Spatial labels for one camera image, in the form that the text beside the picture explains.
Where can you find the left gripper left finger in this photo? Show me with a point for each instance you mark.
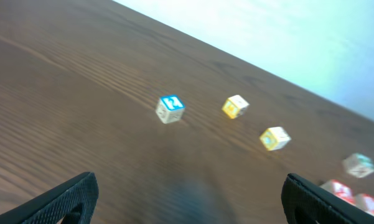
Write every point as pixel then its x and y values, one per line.
pixel 73 201

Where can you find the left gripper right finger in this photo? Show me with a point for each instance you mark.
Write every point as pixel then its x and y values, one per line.
pixel 306 203

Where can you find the yellow W block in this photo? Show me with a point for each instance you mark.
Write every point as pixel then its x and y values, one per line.
pixel 235 106

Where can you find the red letter A block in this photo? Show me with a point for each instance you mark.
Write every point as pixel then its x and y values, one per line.
pixel 339 190

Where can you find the red letter I block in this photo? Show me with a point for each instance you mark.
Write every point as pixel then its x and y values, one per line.
pixel 365 202

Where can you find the yellow C block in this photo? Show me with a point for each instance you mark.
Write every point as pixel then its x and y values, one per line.
pixel 274 138

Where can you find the green number 4 block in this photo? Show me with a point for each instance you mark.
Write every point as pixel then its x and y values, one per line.
pixel 358 165

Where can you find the blue number 2 block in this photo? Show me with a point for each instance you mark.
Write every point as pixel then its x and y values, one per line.
pixel 170 109

